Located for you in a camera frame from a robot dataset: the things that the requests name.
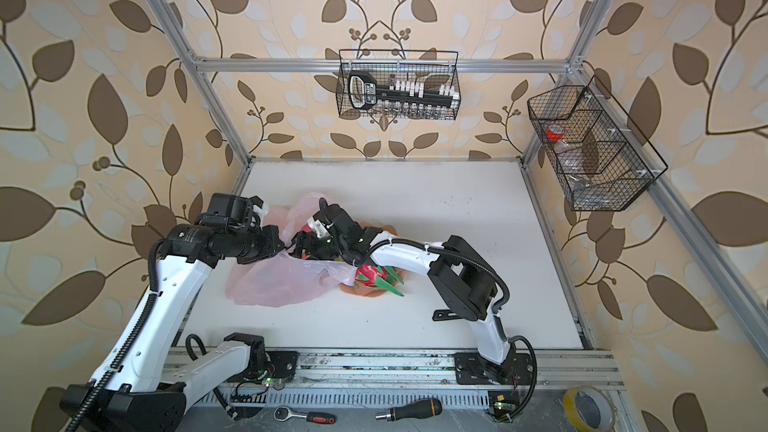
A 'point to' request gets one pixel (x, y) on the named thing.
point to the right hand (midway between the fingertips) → (287, 261)
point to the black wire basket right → (601, 155)
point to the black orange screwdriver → (421, 408)
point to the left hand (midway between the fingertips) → (285, 242)
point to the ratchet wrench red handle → (284, 413)
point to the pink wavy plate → (374, 291)
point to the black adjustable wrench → (444, 314)
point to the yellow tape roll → (589, 408)
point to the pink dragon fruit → (380, 276)
